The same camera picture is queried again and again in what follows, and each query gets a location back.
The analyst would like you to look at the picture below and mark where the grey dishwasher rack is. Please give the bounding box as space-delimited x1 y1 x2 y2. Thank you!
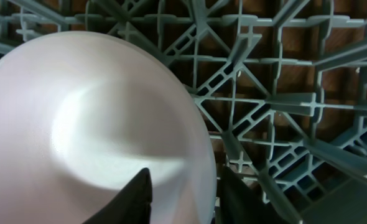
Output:
0 0 367 223

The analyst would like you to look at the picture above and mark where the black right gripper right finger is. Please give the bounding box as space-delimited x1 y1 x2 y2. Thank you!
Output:
220 167 288 224

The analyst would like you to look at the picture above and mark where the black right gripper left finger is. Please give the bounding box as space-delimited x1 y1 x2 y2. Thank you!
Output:
83 168 152 224

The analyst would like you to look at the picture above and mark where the pink bowl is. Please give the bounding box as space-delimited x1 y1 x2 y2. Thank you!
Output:
0 31 216 223

